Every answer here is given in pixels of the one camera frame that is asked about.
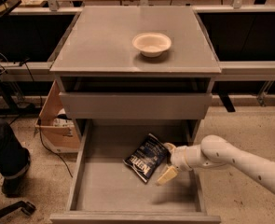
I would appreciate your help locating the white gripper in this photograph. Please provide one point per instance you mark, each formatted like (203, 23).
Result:
(177, 159)

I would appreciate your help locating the black office chair base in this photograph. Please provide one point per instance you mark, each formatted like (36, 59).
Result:
(26, 207)

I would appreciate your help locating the dark shoe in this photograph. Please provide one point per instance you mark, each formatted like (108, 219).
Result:
(12, 185)

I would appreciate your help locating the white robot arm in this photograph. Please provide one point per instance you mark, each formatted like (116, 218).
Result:
(214, 151)

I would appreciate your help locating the closed grey middle drawer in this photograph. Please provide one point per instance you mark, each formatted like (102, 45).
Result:
(80, 105)

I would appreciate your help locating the open cardboard box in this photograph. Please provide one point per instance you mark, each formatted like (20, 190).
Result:
(59, 135)

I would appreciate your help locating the grey drawer cabinet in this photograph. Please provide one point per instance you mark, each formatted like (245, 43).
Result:
(98, 56)

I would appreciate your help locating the blue kettle chip bag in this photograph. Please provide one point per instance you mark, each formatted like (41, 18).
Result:
(147, 157)

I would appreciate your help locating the white paper bowl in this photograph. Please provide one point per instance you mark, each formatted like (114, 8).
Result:
(151, 44)

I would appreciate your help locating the open grey bottom drawer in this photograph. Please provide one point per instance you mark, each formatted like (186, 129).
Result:
(106, 191)

